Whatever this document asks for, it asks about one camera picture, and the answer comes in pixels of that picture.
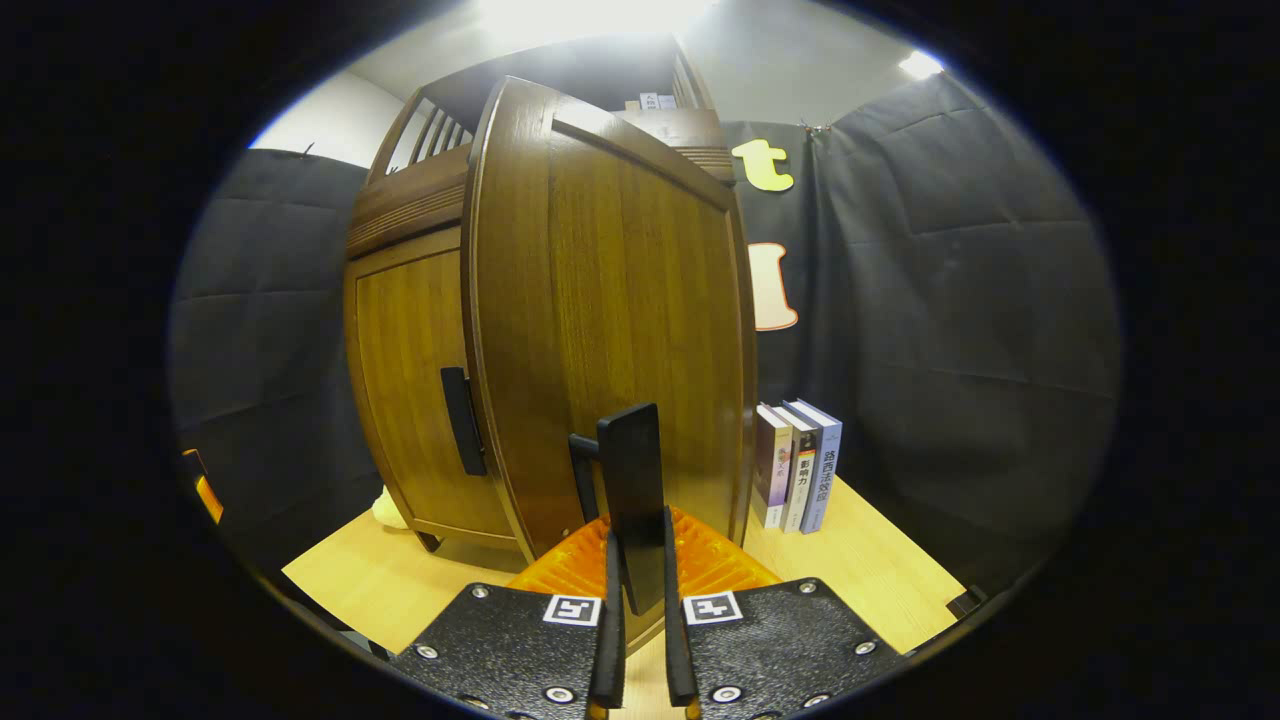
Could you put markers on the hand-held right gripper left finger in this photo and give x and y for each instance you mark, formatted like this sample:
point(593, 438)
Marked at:
point(608, 640)

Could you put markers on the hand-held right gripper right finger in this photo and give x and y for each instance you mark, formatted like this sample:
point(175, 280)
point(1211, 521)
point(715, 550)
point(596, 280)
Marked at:
point(678, 650)

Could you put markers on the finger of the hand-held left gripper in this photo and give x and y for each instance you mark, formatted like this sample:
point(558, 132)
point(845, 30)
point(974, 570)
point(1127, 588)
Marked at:
point(203, 490)

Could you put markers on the wooden shoe cabinet door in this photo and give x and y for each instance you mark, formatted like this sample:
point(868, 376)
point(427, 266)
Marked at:
point(410, 380)
point(620, 300)

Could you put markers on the wooden double-door shoe cabinet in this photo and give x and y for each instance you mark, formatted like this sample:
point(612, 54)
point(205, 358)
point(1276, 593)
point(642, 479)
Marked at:
point(580, 75)

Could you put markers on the cream plush toy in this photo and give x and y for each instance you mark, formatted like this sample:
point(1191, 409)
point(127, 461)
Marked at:
point(388, 510)

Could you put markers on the purple book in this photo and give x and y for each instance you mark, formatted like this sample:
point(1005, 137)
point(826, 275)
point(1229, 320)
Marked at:
point(770, 470)

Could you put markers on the white and dark book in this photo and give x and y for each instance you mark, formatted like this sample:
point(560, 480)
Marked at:
point(802, 480)

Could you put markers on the blue-grey book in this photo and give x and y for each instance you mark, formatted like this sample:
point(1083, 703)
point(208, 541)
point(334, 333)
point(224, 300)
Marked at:
point(824, 470)

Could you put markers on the black table clamp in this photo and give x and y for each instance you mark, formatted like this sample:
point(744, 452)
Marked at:
point(966, 602)

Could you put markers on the black backdrop cloth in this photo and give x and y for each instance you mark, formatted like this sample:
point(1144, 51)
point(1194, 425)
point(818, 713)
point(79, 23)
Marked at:
point(950, 300)

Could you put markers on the large ceiling light panel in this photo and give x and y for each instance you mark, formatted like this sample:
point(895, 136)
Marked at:
point(590, 18)

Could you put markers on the small ceiling light panel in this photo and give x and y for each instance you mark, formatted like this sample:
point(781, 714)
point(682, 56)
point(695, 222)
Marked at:
point(920, 65)

